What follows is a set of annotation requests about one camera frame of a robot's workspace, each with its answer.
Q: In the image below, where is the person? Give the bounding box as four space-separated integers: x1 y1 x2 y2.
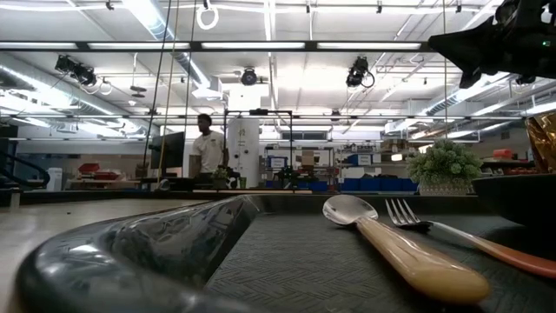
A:
189 113 230 183

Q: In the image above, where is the black computer monitor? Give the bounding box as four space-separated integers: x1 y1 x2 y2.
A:
149 131 187 171

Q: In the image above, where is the spoon with yellow handle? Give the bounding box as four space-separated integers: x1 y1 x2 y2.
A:
321 194 492 305

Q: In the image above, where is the round black plate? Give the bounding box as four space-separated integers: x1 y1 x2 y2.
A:
471 173 556 230

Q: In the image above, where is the white cylindrical tank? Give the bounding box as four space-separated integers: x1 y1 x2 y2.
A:
226 117 261 189

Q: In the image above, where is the small green potted plant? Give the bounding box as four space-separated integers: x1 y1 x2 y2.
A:
406 138 483 196

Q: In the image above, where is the black rectangular serving tray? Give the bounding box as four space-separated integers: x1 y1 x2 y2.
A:
15 193 556 313

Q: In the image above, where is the black curved tube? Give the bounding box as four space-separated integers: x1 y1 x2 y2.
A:
0 150 51 189

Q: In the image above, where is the black overhead light bar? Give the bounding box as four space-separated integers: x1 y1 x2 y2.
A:
0 40 435 52

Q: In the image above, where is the blue storage bin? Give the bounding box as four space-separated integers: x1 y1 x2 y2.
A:
386 177 418 193
340 177 364 193
362 177 387 193

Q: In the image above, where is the amber ribbed glass cup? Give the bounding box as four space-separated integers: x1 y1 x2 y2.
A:
524 110 556 175

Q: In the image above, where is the fork with orange handle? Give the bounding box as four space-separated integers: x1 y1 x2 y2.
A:
385 198 556 280

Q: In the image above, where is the hanging black cable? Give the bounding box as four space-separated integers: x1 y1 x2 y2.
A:
142 0 174 170

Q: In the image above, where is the white waste bin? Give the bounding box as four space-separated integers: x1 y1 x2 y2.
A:
45 167 63 192

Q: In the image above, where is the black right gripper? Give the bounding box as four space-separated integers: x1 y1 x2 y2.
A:
427 0 539 88

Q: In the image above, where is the white hanging cable loop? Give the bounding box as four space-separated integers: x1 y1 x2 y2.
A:
195 0 220 30

